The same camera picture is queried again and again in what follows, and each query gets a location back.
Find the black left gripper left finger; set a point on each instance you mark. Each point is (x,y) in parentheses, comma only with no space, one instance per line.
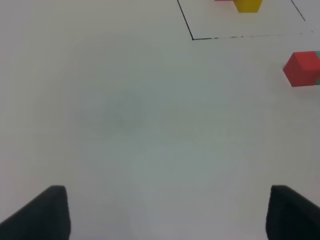
(46,217)

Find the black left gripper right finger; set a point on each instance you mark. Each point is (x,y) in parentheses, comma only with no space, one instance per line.
(291,216)

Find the green block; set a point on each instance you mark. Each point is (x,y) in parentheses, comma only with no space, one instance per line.
(318,80)

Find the yellow template block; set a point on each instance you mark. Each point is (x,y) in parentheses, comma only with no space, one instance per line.
(247,6)

